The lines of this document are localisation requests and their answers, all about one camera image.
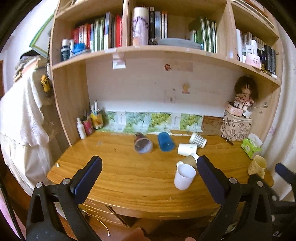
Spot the grey checked paper cup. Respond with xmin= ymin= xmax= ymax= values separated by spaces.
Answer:
xmin=189 ymin=133 xmax=207 ymax=149

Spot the wooden bookshelf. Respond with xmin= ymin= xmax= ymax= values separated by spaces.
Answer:
xmin=50 ymin=1 xmax=282 ymax=145

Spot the red book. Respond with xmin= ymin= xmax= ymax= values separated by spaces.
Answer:
xmin=115 ymin=15 xmax=122 ymax=47

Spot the blue plastic cup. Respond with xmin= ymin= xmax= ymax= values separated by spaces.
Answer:
xmin=158 ymin=132 xmax=175 ymax=152

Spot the pink cosmetic box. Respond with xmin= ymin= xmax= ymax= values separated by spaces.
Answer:
xmin=245 ymin=53 xmax=261 ymax=70

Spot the tall white printed cylinder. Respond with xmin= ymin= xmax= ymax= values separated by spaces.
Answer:
xmin=131 ymin=7 xmax=149 ymax=46

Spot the letter print fabric bag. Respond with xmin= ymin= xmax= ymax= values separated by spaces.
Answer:
xmin=220 ymin=110 xmax=252 ymax=141

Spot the plain white paper cup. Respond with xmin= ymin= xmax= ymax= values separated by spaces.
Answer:
xmin=177 ymin=144 xmax=198 ymax=157

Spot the brown hair doll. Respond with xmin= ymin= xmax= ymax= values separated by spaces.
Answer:
xmin=234 ymin=75 xmax=259 ymax=111

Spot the white plastic cup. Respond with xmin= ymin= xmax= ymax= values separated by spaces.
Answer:
xmin=174 ymin=161 xmax=196 ymax=190

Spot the black pen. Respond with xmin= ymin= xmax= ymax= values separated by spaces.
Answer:
xmin=221 ymin=135 xmax=234 ymax=146

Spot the yellow printed bottle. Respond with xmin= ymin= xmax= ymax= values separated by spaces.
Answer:
xmin=90 ymin=110 xmax=103 ymax=130

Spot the dark blue bottle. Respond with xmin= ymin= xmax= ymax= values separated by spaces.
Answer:
xmin=61 ymin=39 xmax=70 ymax=61

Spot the grape print paper strip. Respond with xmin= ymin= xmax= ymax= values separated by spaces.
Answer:
xmin=100 ymin=111 xmax=204 ymax=134

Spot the white hanging garment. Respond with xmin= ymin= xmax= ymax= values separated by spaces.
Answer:
xmin=1 ymin=70 xmax=62 ymax=195

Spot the white small bottle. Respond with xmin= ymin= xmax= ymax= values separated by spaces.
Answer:
xmin=77 ymin=118 xmax=87 ymax=140

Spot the olive sleeve paper cup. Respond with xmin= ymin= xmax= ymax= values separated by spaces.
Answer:
xmin=176 ymin=153 xmax=199 ymax=169

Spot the green tissue pack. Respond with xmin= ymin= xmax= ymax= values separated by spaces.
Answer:
xmin=241 ymin=133 xmax=262 ymax=160

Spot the grey flat dish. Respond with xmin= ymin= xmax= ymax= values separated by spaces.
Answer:
xmin=157 ymin=38 xmax=203 ymax=50

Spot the clear printed plastic cup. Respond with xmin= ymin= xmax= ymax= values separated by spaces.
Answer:
xmin=134 ymin=133 xmax=153 ymax=154

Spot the cream cartoon mug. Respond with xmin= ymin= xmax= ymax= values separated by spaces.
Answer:
xmin=247 ymin=155 xmax=267 ymax=179

